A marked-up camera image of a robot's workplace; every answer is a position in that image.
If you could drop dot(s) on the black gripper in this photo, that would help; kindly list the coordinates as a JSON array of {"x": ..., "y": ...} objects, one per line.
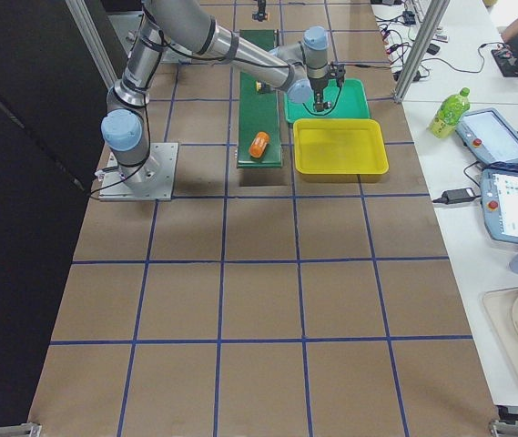
[{"x": 318, "y": 88}]

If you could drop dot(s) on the green conveyor belt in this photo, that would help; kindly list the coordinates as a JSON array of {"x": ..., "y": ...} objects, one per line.
[{"x": 258, "y": 112}]

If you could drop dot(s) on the green tray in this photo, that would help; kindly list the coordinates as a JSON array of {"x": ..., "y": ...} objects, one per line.
[{"x": 350, "y": 101}]

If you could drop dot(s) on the yellow tray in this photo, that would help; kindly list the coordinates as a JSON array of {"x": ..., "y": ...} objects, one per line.
[{"x": 339, "y": 146}]

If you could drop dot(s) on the green tea bottle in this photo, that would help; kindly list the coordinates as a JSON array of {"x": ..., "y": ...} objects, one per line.
[{"x": 449, "y": 113}]

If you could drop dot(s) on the teach pendant tablet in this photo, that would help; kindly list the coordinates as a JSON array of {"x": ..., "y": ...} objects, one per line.
[
  {"x": 488, "y": 135},
  {"x": 499, "y": 199}
]

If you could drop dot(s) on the black power adapter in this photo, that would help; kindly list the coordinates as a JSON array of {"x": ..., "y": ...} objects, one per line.
[{"x": 456, "y": 196}]

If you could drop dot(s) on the beige tray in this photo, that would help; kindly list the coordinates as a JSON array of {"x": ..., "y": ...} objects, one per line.
[{"x": 498, "y": 306}]

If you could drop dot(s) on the aluminium frame post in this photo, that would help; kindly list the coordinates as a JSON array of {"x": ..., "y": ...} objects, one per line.
[{"x": 432, "y": 19}]

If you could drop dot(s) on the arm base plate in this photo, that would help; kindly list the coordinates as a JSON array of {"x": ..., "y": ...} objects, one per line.
[{"x": 153, "y": 181}]

